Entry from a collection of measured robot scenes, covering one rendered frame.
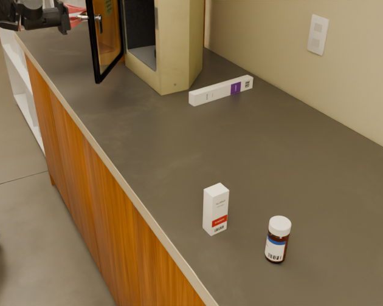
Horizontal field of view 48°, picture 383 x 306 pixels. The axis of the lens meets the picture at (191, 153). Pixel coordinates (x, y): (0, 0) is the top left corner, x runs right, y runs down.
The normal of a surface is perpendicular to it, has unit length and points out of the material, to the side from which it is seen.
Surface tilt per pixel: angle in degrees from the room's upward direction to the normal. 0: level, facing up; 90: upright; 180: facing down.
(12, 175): 0
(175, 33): 90
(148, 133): 0
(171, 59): 90
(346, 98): 90
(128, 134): 0
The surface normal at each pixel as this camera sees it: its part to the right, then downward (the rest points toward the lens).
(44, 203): 0.01, -0.84
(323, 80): -0.87, 0.26
